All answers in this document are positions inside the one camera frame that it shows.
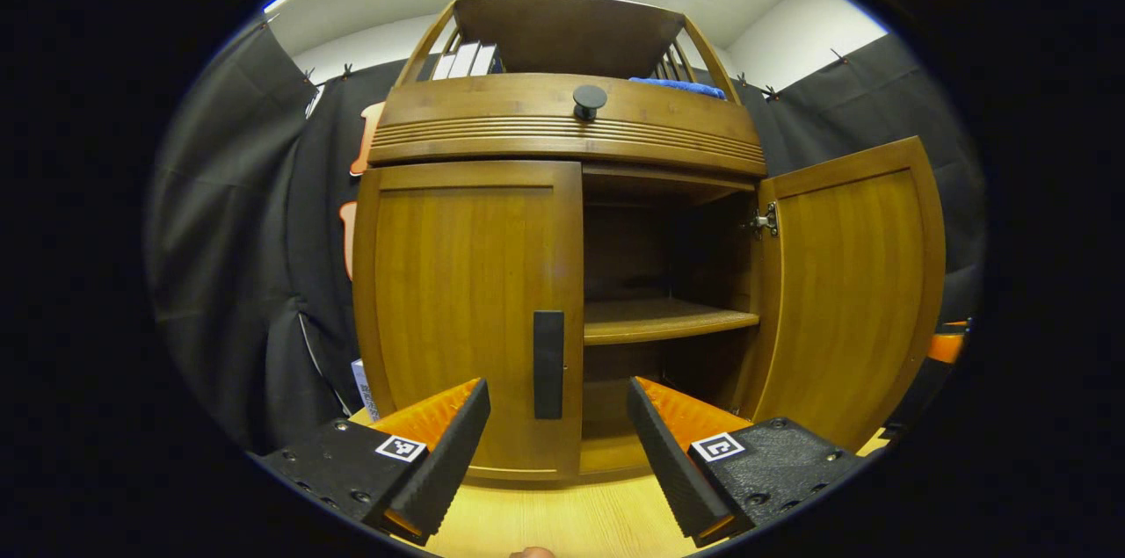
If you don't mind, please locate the black door handle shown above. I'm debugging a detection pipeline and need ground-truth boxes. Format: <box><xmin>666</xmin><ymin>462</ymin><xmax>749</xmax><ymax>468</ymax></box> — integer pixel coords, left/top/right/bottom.
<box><xmin>533</xmin><ymin>310</ymin><xmax>566</xmax><ymax>420</ymax></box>

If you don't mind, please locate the white printed box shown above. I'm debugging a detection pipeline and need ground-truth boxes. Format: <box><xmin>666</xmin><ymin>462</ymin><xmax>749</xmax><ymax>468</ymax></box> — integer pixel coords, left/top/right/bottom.
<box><xmin>352</xmin><ymin>358</ymin><xmax>381</xmax><ymax>423</ymax></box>

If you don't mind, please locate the wooden double-door shoe cabinet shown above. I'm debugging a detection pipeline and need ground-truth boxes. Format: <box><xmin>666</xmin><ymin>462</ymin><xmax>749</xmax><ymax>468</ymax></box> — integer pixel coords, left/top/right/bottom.
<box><xmin>352</xmin><ymin>0</ymin><xmax>947</xmax><ymax>489</ymax></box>

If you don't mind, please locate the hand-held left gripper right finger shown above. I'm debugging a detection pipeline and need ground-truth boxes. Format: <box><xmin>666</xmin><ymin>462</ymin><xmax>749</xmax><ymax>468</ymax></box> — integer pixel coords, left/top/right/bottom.
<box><xmin>627</xmin><ymin>376</ymin><xmax>867</xmax><ymax>548</ymax></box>

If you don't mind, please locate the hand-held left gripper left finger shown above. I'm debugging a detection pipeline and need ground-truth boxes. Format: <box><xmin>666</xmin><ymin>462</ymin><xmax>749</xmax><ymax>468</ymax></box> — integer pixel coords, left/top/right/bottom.
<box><xmin>250</xmin><ymin>378</ymin><xmax>491</xmax><ymax>547</ymax></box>

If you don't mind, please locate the black round drawer knob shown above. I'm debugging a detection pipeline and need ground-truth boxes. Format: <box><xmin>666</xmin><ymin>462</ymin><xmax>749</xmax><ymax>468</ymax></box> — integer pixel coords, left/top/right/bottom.
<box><xmin>572</xmin><ymin>84</ymin><xmax>608</xmax><ymax>121</ymax></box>

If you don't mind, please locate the folded blue towel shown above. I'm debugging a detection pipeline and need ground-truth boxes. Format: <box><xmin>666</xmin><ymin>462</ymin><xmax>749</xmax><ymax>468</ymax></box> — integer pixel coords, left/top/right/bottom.
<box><xmin>628</xmin><ymin>76</ymin><xmax>729</xmax><ymax>100</ymax></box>

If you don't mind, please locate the metal door hinge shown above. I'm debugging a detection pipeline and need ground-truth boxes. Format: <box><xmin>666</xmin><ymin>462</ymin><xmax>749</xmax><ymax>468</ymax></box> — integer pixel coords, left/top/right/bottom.
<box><xmin>745</xmin><ymin>202</ymin><xmax>780</xmax><ymax>240</ymax></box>

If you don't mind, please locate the grey cable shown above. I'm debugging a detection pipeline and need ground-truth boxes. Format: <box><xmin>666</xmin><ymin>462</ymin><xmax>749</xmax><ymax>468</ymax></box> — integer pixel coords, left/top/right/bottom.
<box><xmin>297</xmin><ymin>312</ymin><xmax>354</xmax><ymax>417</ymax></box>

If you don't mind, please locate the wooden cabinet drawer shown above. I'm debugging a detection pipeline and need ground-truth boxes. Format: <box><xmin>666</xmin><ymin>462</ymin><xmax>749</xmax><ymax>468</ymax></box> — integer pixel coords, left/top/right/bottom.
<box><xmin>367</xmin><ymin>73</ymin><xmax>768</xmax><ymax>178</ymax></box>

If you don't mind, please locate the wooden shoe cabinet door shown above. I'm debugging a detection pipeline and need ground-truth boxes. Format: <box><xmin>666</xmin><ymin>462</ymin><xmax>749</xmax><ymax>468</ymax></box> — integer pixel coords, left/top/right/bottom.
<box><xmin>737</xmin><ymin>136</ymin><xmax>947</xmax><ymax>453</ymax></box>
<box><xmin>353</xmin><ymin>160</ymin><xmax>585</xmax><ymax>482</ymax></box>

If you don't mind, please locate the wooden cabinet shelf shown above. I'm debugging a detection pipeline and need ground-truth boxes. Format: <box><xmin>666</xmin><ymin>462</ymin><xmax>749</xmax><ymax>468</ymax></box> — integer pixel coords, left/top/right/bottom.
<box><xmin>584</xmin><ymin>298</ymin><xmax>761</xmax><ymax>345</ymax></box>

